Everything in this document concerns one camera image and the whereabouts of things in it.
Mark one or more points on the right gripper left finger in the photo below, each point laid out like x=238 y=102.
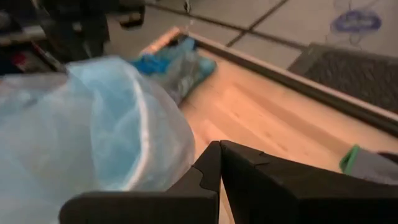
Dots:
x=174 y=208

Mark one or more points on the teal plastic trash bag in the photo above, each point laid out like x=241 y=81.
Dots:
x=183 y=71

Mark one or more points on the large blue bag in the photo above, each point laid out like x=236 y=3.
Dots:
x=77 y=130

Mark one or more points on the black aluminium table frame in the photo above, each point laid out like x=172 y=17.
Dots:
x=311 y=84

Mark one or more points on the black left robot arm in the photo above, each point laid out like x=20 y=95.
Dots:
x=74 y=31

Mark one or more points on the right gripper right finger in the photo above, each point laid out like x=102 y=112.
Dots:
x=295 y=199

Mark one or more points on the black perforated panel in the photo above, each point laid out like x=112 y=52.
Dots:
x=351 y=77

